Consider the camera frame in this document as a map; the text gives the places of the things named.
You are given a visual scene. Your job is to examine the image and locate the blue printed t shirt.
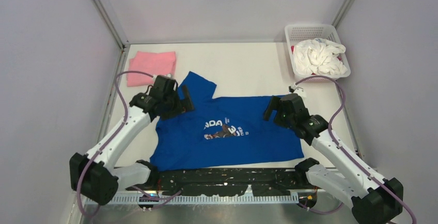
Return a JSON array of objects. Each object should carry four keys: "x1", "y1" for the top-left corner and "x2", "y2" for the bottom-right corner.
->
[{"x1": 150, "y1": 72, "x2": 304, "y2": 171}]

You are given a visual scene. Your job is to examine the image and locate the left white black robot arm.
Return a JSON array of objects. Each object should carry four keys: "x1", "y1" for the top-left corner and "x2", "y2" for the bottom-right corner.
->
[{"x1": 69, "y1": 75, "x2": 195, "y2": 205}]

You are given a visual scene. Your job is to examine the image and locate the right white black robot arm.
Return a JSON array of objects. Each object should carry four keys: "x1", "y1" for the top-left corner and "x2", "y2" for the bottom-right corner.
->
[{"x1": 263, "y1": 93, "x2": 403, "y2": 223}]

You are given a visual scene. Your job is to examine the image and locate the pink folded t shirt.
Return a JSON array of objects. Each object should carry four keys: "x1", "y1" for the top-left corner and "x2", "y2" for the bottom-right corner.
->
[{"x1": 127, "y1": 51, "x2": 177, "y2": 87}]

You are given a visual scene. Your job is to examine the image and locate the white crumpled t shirt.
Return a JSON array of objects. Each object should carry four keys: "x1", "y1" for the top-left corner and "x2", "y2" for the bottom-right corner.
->
[{"x1": 292, "y1": 38, "x2": 348, "y2": 76}]

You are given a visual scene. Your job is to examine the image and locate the white plastic laundry basket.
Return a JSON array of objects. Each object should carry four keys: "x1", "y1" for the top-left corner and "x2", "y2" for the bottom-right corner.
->
[{"x1": 285, "y1": 24, "x2": 351, "y2": 80}]

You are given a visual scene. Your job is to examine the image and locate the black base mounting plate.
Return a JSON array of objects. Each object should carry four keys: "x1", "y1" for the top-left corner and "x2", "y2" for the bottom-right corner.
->
[{"x1": 137, "y1": 168, "x2": 316, "y2": 197}]

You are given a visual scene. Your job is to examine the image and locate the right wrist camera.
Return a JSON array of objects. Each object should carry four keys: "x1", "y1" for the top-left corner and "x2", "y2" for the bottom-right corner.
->
[{"x1": 289, "y1": 84, "x2": 307, "y2": 99}]

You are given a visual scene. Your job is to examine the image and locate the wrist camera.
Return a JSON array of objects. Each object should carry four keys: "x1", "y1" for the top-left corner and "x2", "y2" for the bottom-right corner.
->
[
  {"x1": 158, "y1": 74, "x2": 174, "y2": 78},
  {"x1": 289, "y1": 84, "x2": 307, "y2": 99}
]

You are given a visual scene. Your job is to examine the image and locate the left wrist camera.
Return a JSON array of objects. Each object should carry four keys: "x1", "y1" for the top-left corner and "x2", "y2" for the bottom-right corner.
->
[{"x1": 158, "y1": 74, "x2": 174, "y2": 78}]

